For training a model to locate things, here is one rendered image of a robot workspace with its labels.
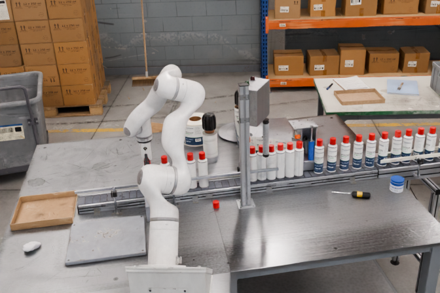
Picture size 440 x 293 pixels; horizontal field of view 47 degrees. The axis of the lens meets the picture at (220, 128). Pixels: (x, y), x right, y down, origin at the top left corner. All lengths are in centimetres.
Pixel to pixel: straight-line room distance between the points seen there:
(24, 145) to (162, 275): 297
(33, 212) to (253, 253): 119
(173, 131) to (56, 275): 82
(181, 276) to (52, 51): 428
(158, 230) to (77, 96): 407
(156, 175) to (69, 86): 399
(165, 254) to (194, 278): 18
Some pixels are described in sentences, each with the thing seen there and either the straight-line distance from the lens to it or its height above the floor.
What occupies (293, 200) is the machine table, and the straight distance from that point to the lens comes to 274.
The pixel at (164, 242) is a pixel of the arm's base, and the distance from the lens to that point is 210.
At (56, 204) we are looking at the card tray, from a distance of 290.
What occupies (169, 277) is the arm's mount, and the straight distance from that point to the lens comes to 200.
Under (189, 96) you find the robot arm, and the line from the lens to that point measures 216.
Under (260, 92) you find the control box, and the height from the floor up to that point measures 145.
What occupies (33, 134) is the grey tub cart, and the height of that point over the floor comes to 47.
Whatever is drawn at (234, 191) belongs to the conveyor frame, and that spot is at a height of 86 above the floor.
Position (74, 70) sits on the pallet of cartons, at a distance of 595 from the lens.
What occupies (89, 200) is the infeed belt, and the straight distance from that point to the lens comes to 279.
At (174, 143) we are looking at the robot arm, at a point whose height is 138.
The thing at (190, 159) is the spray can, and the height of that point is 106.
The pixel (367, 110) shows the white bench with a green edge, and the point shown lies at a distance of 394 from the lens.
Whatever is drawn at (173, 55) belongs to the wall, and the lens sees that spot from 720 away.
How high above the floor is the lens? 233
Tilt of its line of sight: 25 degrees down
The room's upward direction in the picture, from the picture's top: 2 degrees counter-clockwise
